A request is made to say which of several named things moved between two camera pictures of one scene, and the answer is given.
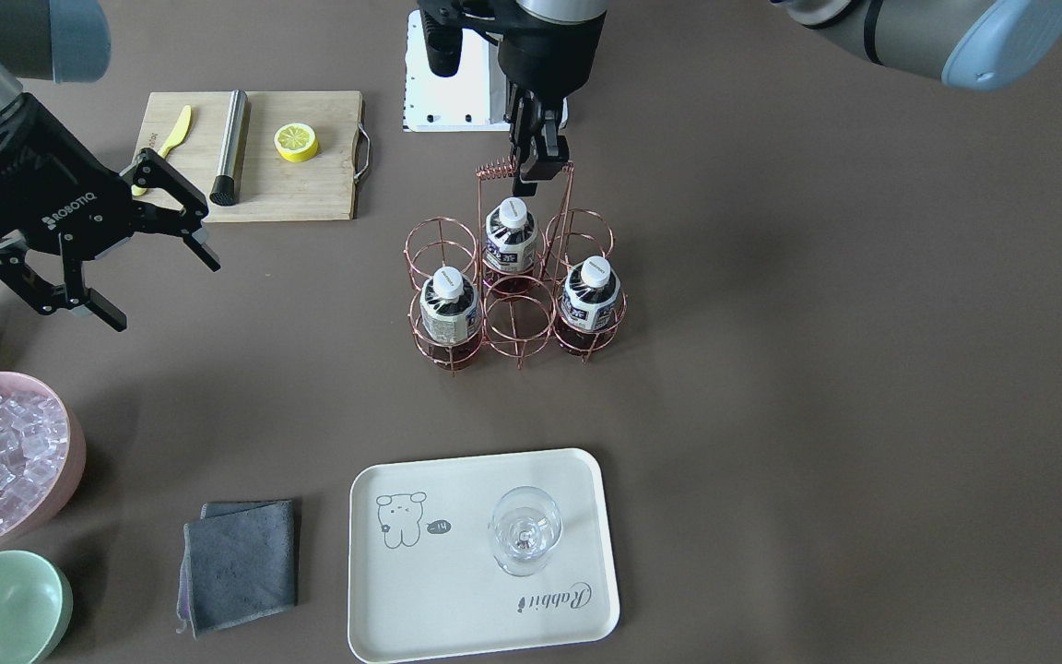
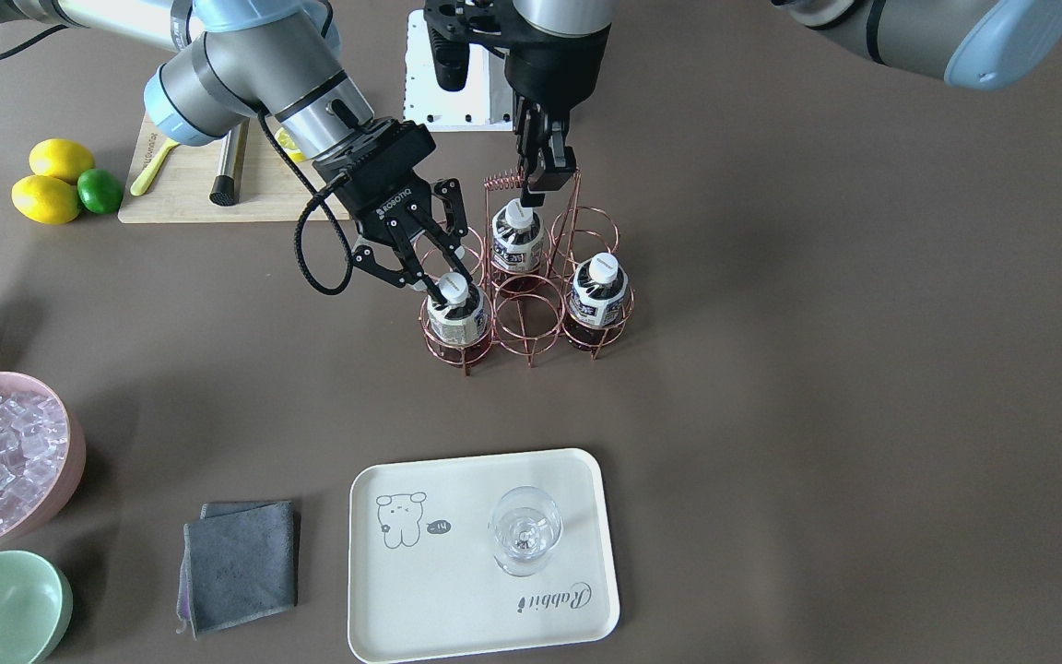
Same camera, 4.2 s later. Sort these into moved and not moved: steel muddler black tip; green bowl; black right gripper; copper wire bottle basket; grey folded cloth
Moved: black right gripper
Not moved: grey folded cloth; steel muddler black tip; copper wire bottle basket; green bowl
